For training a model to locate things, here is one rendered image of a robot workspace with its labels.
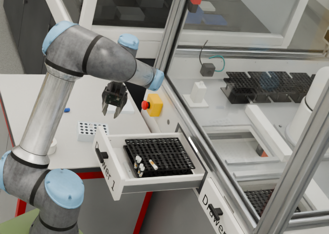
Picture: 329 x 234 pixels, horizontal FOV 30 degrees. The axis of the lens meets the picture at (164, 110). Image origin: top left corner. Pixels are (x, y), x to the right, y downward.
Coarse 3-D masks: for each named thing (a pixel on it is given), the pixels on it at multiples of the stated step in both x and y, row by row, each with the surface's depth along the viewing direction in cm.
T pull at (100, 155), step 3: (96, 150) 218; (99, 150) 219; (96, 153) 218; (99, 153) 217; (102, 153) 218; (105, 153) 218; (99, 156) 216; (102, 156) 217; (105, 156) 217; (108, 156) 218; (99, 159) 216; (102, 159) 215; (102, 162) 215
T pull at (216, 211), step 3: (210, 204) 211; (210, 207) 210; (213, 207) 210; (210, 210) 210; (213, 210) 209; (216, 210) 209; (219, 210) 210; (213, 213) 208; (216, 213) 208; (219, 213) 208; (222, 213) 209; (216, 216) 206; (216, 219) 206; (219, 219) 206
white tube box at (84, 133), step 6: (78, 126) 245; (84, 126) 247; (96, 126) 249; (78, 132) 243; (84, 132) 244; (90, 132) 245; (108, 132) 247; (78, 138) 243; (84, 138) 244; (90, 138) 244
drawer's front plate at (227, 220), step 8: (208, 184) 218; (208, 192) 218; (216, 192) 214; (200, 200) 223; (208, 200) 218; (216, 200) 213; (208, 208) 218; (224, 208) 209; (208, 216) 218; (224, 216) 209; (232, 216) 206; (224, 224) 209; (232, 224) 204; (216, 232) 213; (232, 232) 204; (240, 232) 201
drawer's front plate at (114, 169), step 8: (96, 128) 229; (96, 136) 229; (104, 136) 223; (96, 144) 229; (104, 144) 221; (112, 152) 217; (104, 160) 222; (112, 160) 214; (112, 168) 215; (120, 168) 211; (104, 176) 222; (112, 176) 215; (120, 176) 208; (112, 184) 215; (120, 184) 209; (112, 192) 215; (120, 192) 212
